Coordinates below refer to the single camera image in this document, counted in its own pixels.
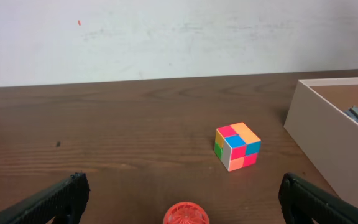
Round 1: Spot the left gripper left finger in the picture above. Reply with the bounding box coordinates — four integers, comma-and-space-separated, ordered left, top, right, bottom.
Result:
0, 172, 90, 224

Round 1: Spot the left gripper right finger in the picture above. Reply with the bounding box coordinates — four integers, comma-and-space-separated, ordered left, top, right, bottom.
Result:
278, 173, 358, 224

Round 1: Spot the multicoloured puzzle cube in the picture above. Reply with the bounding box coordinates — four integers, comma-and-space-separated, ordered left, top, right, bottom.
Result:
214, 122, 261, 172

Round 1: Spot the white cardboard box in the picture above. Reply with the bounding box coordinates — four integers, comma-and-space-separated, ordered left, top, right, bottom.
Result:
284, 78, 358, 208

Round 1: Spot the orange lattice ball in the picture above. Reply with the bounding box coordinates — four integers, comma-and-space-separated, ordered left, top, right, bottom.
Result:
163, 202, 210, 224

